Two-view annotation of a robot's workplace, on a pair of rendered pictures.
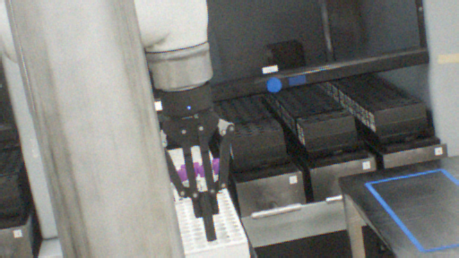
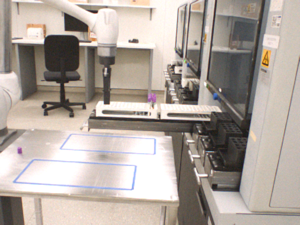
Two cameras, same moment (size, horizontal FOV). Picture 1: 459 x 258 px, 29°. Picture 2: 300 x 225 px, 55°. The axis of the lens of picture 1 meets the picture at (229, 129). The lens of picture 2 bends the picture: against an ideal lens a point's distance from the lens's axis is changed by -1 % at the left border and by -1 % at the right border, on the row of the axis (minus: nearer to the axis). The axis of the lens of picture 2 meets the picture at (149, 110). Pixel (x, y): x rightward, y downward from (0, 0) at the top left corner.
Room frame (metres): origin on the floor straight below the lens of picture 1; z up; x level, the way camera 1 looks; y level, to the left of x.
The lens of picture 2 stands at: (1.56, -1.30, 1.28)
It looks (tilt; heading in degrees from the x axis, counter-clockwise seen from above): 18 degrees down; 94
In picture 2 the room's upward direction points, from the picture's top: 3 degrees clockwise
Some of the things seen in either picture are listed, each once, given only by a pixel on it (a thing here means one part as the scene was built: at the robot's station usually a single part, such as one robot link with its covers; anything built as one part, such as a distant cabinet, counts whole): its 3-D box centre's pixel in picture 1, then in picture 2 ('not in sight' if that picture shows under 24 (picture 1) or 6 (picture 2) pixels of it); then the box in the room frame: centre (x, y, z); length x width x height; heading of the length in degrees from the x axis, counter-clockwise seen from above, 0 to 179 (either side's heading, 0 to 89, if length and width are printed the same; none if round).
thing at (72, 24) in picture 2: not in sight; (81, 25); (0.16, 3.27, 1.13); 0.54 x 0.18 x 0.46; 179
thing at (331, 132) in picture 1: (329, 133); (223, 134); (1.80, -0.21, 0.85); 0.12 x 0.02 x 0.06; 94
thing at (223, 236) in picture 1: (208, 234); (127, 110); (1.36, 0.06, 0.83); 0.30 x 0.10 x 0.06; 5
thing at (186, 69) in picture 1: (180, 66); (107, 50); (1.26, 0.05, 1.13); 0.09 x 0.09 x 0.06
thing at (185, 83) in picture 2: not in sight; (202, 84); (1.81, 0.81, 0.83); 0.30 x 0.10 x 0.06; 5
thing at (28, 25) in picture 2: not in sight; (36, 31); (-0.60, 3.31, 1.01); 0.26 x 0.13 x 0.22; 5
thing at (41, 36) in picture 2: not in sight; (35, 33); (-0.53, 3.09, 0.99); 0.29 x 0.20 x 0.17; 103
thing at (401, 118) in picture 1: (399, 119); (235, 151); (1.81, -0.36, 0.85); 0.12 x 0.02 x 0.06; 94
